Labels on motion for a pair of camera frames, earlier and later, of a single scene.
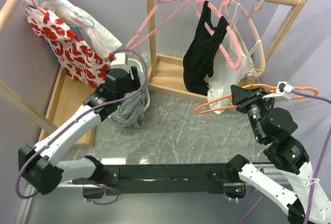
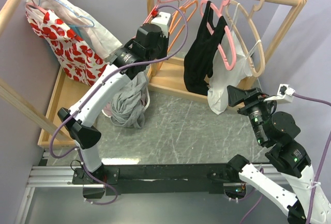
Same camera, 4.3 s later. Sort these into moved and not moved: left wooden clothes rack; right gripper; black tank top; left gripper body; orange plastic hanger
Moved: orange plastic hanger; left gripper body
Not moved: black tank top; left wooden clothes rack; right gripper
